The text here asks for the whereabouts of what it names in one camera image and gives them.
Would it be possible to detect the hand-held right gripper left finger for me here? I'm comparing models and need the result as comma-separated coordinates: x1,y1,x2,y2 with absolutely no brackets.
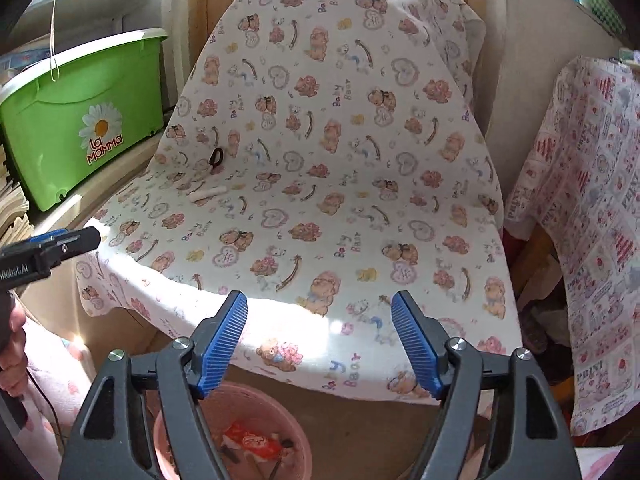
59,290,249,480

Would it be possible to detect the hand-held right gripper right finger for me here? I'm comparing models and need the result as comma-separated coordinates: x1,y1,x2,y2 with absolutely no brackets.
390,290,583,480

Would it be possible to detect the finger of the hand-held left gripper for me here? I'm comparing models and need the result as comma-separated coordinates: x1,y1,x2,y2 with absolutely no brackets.
37,226,102,267
27,229,71,244

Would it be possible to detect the pink plastic basket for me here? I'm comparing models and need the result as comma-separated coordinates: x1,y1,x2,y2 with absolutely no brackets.
152,382,313,480

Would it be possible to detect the red snack wrapper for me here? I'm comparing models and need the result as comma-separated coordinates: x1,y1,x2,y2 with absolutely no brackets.
222,422,283,461

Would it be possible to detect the person's left hand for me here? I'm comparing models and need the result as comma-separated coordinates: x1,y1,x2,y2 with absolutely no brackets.
0,309,27,397

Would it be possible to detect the stack of books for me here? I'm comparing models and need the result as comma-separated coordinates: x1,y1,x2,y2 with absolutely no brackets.
0,160,33,246

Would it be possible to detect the pink white fabric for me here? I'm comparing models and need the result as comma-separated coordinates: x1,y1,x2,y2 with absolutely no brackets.
20,320,96,480

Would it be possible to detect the brown cardboard box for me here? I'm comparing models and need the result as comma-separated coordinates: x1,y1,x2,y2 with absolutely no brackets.
75,290,451,480

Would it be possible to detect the green plastic storage box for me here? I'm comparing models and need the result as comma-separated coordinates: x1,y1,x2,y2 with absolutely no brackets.
0,27,170,212

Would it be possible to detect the bear print blanket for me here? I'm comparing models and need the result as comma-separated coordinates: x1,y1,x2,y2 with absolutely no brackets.
75,0,523,406

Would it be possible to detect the pink print cloth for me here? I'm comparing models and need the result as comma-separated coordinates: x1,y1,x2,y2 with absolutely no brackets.
504,55,640,436

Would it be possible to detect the white shelf unit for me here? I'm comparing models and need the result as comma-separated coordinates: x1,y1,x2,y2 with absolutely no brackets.
0,0,191,126

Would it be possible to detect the wooden panel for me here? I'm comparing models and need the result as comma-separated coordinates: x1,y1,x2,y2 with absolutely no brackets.
187,0,241,68

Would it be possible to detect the white board panel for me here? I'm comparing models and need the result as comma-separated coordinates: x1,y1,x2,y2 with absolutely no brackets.
482,0,631,196

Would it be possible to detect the black cable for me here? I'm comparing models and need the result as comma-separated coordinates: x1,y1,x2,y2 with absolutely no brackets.
27,367,66,446

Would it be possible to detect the white hanging cord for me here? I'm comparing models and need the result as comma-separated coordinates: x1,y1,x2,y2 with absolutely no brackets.
50,0,63,83

